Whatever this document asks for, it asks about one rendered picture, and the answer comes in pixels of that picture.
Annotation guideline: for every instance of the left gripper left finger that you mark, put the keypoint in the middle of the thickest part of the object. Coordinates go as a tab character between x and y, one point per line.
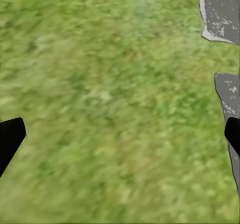
12	134

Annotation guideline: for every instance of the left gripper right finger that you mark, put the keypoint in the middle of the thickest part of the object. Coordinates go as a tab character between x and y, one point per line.
232	132

